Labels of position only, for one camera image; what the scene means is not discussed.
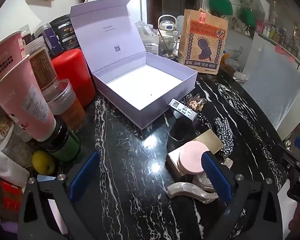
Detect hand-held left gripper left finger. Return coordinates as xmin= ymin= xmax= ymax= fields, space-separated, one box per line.
xmin=18 ymin=151 xmax=108 ymax=240

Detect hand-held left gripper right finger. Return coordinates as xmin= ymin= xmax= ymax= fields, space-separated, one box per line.
xmin=202 ymin=152 xmax=283 ymax=240

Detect pink round compact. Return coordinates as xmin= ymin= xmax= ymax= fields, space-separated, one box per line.
xmin=179 ymin=141 xmax=210 ymax=173

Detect beige marbled hair claw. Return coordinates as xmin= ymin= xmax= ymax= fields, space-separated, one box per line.
xmin=166 ymin=158 xmax=234 ymax=203

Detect black white gingham hair tie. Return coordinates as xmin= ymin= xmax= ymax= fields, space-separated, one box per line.
xmin=214 ymin=117 xmax=234 ymax=159

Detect black polka dot scrunchie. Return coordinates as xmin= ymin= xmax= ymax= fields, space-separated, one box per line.
xmin=196 ymin=112 xmax=211 ymax=131

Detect black square case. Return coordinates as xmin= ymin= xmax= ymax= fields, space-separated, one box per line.
xmin=166 ymin=116 xmax=198 ymax=153

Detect clear hair claw with doll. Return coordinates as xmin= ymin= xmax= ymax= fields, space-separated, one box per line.
xmin=184 ymin=92 xmax=207 ymax=112

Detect small white labelled box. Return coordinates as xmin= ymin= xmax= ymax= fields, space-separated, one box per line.
xmin=169 ymin=99 xmax=198 ymax=128

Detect lavender gift box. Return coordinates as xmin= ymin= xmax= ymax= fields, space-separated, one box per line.
xmin=70 ymin=0 xmax=198 ymax=131

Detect white cabinet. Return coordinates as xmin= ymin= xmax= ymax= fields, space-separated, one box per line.
xmin=250 ymin=33 xmax=300 ymax=141

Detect green jar with black lid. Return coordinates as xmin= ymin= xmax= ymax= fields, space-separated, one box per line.
xmin=41 ymin=119 xmax=82 ymax=162

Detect yellow-green fruit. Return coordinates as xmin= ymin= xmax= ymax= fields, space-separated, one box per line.
xmin=32 ymin=150 xmax=56 ymax=175

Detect clear jar with orange contents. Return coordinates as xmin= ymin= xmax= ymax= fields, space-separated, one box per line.
xmin=41 ymin=79 xmax=88 ymax=133

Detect grey-blue leaf pattern cloth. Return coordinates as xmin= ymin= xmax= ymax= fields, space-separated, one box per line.
xmin=241 ymin=37 xmax=300 ymax=130

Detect red packet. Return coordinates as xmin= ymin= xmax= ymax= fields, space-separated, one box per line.
xmin=0 ymin=180 xmax=24 ymax=210

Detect white paper sheet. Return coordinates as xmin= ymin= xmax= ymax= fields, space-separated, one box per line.
xmin=0 ymin=142 xmax=29 ymax=187

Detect pink paper cup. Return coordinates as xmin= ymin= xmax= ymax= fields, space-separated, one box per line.
xmin=0 ymin=54 xmax=57 ymax=142
xmin=0 ymin=29 xmax=28 ymax=90

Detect clear jar with oats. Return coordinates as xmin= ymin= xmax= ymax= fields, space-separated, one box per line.
xmin=0 ymin=105 xmax=15 ymax=140

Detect red canister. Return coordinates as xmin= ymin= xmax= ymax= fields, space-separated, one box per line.
xmin=51 ymin=49 xmax=96 ymax=108

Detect row of bottles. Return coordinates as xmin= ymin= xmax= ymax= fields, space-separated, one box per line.
xmin=255 ymin=2 xmax=300 ymax=63

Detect clear jar with brown label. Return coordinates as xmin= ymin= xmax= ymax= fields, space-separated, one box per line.
xmin=25 ymin=36 xmax=63 ymax=92

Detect brown printed paper bag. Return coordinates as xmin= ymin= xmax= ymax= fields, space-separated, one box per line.
xmin=177 ymin=8 xmax=228 ymax=75

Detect black printed pouch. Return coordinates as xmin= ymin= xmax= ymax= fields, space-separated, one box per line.
xmin=61 ymin=21 xmax=80 ymax=52
xmin=49 ymin=15 xmax=72 ymax=39

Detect glass cup with cartoon print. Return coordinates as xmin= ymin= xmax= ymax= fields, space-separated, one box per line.
xmin=159 ymin=34 xmax=179 ymax=58

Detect green bag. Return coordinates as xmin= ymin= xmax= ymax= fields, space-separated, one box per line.
xmin=240 ymin=7 xmax=257 ymax=27
xmin=207 ymin=0 xmax=233 ymax=17

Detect dark purple jar grey lid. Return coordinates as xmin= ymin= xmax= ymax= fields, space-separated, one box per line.
xmin=34 ymin=23 xmax=63 ymax=58

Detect small white medicine box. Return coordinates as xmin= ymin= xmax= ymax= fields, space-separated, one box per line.
xmin=141 ymin=35 xmax=160 ymax=55

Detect metal spoon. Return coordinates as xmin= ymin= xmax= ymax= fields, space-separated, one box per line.
xmin=159 ymin=27 xmax=171 ymax=55

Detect clear plastic bag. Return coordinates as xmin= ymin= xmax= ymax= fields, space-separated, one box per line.
xmin=135 ymin=21 xmax=158 ymax=37

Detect cream kettle-shaped water bottle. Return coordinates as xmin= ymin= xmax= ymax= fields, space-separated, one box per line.
xmin=157 ymin=14 xmax=178 ymax=55

